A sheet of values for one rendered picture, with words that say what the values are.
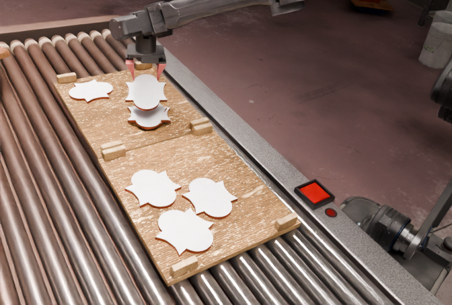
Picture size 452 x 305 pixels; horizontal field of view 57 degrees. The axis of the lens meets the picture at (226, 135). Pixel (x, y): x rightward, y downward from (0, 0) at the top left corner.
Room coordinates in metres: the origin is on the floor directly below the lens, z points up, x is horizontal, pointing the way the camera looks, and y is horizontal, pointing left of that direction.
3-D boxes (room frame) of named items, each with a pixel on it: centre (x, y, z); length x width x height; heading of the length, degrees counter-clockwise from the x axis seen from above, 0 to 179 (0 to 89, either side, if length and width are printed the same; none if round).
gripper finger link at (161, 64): (1.08, 0.24, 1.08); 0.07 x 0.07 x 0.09; 16
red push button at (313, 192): (0.82, -0.25, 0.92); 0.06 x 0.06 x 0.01; 39
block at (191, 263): (0.52, 0.04, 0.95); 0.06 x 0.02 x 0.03; 128
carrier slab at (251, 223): (0.75, 0.06, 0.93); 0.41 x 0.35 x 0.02; 38
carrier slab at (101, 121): (1.08, 0.31, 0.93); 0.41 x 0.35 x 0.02; 39
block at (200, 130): (0.99, 0.07, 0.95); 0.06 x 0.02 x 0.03; 128
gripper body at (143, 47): (1.07, 0.26, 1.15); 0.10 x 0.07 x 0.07; 106
